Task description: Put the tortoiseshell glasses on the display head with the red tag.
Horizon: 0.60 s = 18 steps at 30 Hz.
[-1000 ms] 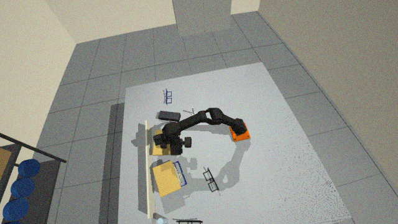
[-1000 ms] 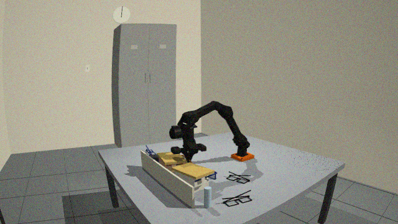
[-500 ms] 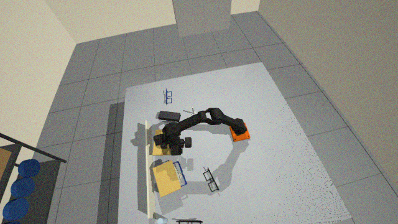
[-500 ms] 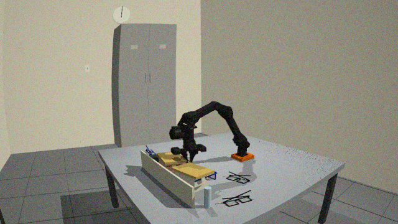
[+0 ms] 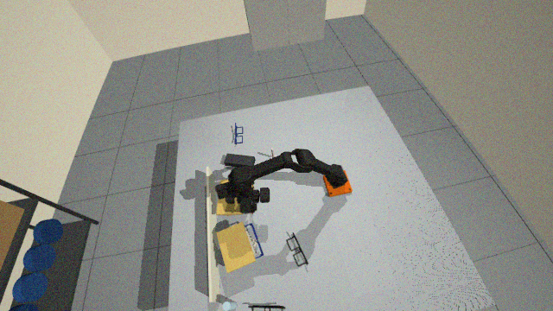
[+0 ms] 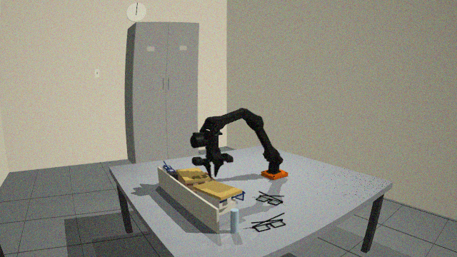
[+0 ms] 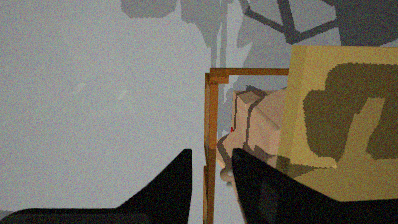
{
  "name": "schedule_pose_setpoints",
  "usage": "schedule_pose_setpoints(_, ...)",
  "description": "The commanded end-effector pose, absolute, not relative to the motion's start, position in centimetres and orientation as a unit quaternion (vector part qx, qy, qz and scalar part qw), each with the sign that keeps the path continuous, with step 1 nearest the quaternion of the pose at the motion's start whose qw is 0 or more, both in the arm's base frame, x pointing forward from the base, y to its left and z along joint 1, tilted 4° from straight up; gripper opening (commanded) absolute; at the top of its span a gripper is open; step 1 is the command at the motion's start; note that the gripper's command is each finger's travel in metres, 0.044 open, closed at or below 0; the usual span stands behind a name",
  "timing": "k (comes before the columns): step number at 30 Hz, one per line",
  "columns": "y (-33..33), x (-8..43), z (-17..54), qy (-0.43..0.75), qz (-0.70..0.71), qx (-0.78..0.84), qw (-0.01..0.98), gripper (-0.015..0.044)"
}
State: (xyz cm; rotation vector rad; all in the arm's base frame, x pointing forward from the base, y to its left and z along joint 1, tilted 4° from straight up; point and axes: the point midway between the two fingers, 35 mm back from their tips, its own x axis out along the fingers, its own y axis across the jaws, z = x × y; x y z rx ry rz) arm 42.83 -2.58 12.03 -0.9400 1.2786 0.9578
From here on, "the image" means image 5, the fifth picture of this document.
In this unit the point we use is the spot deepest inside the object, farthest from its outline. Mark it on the black eyeglasses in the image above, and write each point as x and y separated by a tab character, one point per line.
263	308

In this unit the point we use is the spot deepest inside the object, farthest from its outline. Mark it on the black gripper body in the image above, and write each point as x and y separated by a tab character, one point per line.
264	196

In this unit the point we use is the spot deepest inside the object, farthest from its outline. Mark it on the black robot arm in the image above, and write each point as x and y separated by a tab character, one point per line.
241	178

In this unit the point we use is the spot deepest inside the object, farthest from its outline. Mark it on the beige flat panel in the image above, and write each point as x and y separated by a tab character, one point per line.
212	240

